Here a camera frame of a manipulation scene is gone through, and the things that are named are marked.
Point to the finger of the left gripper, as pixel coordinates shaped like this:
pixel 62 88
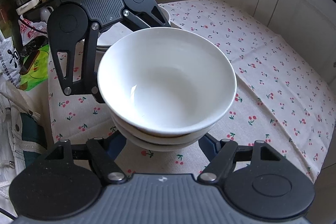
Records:
pixel 141 14
pixel 67 26

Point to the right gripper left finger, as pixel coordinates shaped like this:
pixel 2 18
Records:
pixel 67 179

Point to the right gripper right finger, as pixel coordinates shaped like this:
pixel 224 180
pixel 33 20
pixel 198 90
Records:
pixel 256 180

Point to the white plate fruit print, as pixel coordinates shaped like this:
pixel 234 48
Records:
pixel 112 35

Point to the white bowl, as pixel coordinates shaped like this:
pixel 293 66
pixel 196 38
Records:
pixel 167 81

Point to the white bowl floral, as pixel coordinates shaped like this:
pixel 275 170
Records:
pixel 157 138
pixel 160 147

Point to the green plastic bag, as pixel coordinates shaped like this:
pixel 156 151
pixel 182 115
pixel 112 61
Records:
pixel 35 68

